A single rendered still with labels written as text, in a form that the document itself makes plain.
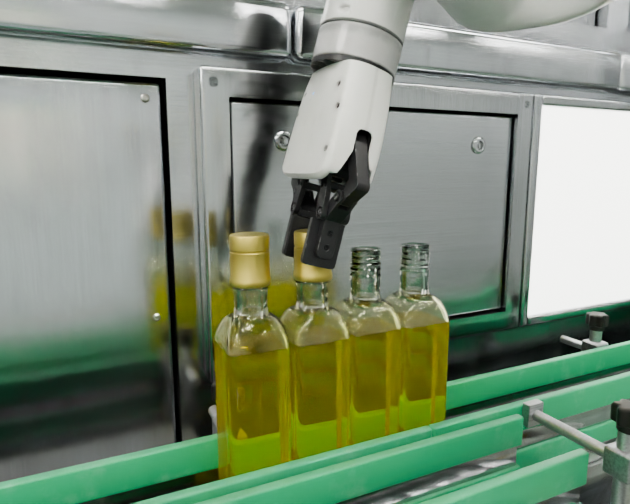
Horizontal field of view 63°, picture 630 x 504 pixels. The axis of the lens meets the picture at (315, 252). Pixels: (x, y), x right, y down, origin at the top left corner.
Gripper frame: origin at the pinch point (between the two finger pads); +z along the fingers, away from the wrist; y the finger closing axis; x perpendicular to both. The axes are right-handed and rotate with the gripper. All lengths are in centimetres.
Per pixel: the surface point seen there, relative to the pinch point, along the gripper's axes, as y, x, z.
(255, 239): 1.6, -5.8, 0.9
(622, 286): -14, 65, -4
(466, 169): -13.3, 26.1, -13.5
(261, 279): 1.6, -4.4, 4.0
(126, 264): -15.9, -13.2, 7.5
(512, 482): 13.3, 16.6, 15.2
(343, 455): 4.1, 6.2, 18.0
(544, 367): -4.0, 39.0, 9.6
